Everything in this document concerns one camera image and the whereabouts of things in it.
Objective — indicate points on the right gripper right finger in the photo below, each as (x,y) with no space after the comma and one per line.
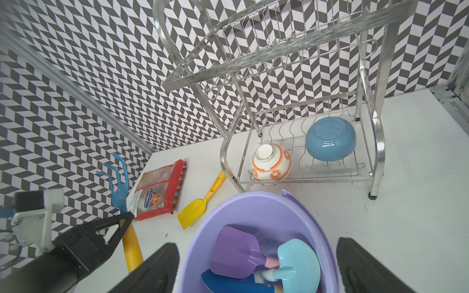
(363,273)

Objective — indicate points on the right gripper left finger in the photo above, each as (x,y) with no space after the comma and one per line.
(156,274)

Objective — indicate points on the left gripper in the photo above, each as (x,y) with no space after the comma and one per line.
(79,252)

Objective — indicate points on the blue fork yellow handle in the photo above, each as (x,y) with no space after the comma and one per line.
(119,193)

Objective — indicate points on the blue trowel wooden handle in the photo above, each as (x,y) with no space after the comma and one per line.
(221,284)

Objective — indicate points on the light blue plastic shovel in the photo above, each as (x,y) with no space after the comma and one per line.
(299,271)

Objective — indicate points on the yellow toy shovel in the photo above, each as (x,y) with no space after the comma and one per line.
(188,215)

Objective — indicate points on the purple shovel pink handle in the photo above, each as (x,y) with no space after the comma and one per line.
(237,254)

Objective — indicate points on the red candy bag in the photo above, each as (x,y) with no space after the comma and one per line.
(158,191)

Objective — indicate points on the purple plastic bucket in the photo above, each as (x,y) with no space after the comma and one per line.
(273,219)

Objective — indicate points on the blue ceramic bowl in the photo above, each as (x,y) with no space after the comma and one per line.
(331,139)

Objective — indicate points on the red white patterned bowl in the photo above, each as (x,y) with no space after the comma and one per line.
(271,162)

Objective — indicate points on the metal dish rack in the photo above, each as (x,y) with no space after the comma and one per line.
(268,71)

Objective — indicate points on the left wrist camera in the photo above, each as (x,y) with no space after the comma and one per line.
(32,220)

